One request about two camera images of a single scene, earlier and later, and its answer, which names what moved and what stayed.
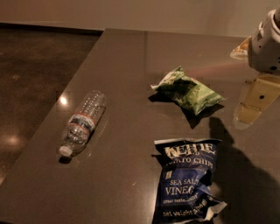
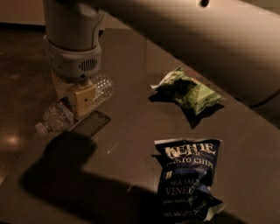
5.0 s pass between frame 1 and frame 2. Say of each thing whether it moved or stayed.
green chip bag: stayed
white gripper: moved
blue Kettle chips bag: stayed
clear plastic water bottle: moved
